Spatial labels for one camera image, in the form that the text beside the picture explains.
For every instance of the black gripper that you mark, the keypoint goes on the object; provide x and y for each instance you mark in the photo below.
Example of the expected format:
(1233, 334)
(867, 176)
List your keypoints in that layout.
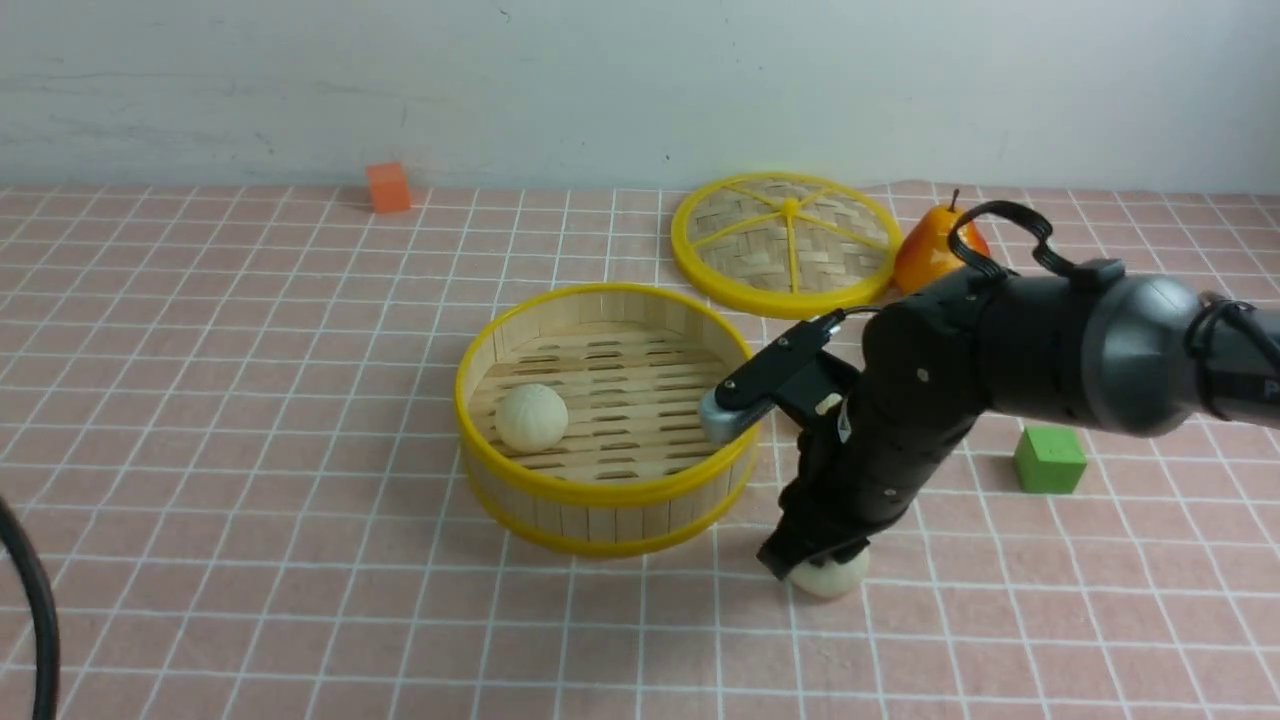
(919, 392)

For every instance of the white bun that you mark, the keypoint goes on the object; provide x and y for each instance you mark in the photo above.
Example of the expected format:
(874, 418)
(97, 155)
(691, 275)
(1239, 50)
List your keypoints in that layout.
(531, 419)
(830, 579)

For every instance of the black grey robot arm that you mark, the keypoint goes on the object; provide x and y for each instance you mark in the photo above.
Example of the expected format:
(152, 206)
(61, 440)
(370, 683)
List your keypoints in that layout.
(1084, 345)

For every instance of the yellow rimmed woven steamer lid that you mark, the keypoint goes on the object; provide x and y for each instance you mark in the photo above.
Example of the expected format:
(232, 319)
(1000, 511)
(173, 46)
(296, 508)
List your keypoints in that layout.
(784, 245)

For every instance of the yellow rimmed bamboo steamer tray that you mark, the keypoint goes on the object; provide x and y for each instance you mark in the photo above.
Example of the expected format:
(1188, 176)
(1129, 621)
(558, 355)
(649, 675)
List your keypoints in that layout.
(634, 472)

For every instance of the orange yellow toy pear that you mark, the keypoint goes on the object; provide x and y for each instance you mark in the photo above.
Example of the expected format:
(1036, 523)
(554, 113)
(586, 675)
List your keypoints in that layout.
(925, 256)

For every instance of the green foam cube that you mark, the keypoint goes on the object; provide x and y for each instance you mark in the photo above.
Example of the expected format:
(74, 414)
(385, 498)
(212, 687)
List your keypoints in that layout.
(1049, 461)

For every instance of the orange foam cube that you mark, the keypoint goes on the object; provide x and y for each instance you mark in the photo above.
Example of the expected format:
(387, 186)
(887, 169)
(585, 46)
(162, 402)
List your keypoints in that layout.
(388, 188)

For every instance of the pink checkered tablecloth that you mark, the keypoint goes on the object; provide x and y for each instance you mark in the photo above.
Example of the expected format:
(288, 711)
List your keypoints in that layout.
(227, 424)

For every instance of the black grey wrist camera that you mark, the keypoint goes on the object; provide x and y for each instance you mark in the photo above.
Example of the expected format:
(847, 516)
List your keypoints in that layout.
(794, 373)

